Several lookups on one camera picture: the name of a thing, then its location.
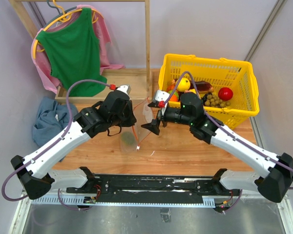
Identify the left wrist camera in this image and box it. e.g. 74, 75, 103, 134
116, 85, 131, 96

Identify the blue crumpled cloth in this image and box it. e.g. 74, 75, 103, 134
32, 97, 69, 147

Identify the clear zip top bag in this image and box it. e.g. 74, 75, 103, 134
119, 97, 154, 154

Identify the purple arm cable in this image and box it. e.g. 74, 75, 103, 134
1, 79, 116, 211
165, 71, 293, 215

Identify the yellow toy lemon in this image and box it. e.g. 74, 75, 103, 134
176, 78, 190, 93

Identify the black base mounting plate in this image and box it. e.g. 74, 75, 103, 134
66, 174, 240, 200

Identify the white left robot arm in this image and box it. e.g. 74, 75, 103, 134
11, 85, 136, 200

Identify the yellow clothes hanger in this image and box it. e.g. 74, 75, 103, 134
32, 0, 105, 60

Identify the orange toy carrot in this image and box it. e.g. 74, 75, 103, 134
121, 132, 135, 146

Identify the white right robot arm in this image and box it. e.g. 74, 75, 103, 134
141, 90, 293, 203

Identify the orange toy tangerine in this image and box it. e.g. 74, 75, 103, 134
166, 79, 176, 93

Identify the yellow plastic shopping basket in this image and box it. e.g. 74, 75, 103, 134
158, 54, 260, 129

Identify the pink shirt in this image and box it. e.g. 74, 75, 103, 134
31, 5, 125, 93

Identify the grey clothes hanger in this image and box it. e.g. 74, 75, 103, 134
46, 0, 76, 20

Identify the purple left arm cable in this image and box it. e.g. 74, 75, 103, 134
1, 79, 116, 211

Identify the red toy apple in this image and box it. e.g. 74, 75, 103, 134
218, 87, 233, 101

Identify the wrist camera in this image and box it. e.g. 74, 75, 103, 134
148, 90, 170, 115
116, 85, 131, 96

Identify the dark red toy eggplant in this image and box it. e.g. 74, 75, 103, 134
195, 81, 214, 93

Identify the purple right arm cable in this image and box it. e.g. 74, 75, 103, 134
165, 71, 293, 215

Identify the green tank top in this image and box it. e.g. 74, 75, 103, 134
37, 8, 107, 97

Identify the toy grape bunch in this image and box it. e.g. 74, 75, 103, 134
202, 93, 231, 108

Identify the white slotted cable duct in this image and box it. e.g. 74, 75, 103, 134
32, 194, 216, 208

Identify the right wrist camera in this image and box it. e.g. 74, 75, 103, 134
148, 90, 170, 115

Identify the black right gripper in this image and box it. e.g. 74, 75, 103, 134
141, 104, 193, 135

